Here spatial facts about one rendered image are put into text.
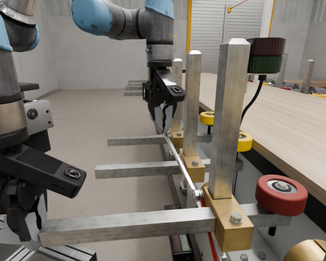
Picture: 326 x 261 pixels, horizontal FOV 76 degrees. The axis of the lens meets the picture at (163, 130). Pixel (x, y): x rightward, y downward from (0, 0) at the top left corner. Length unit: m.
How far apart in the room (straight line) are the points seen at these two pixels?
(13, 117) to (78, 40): 8.07
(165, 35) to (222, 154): 0.35
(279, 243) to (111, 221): 0.46
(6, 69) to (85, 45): 8.01
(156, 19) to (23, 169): 0.44
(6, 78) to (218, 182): 0.36
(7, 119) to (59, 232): 0.19
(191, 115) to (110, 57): 7.68
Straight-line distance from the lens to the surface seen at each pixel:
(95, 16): 0.50
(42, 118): 0.75
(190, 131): 0.62
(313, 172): 0.54
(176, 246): 0.57
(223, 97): 0.35
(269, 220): 0.45
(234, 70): 0.35
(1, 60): 0.32
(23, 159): 0.35
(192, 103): 0.60
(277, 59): 0.37
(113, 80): 8.26
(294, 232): 0.63
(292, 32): 10.60
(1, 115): 0.33
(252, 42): 0.36
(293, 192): 0.44
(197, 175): 0.60
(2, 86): 0.32
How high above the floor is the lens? 1.12
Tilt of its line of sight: 19 degrees down
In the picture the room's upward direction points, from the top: straight up
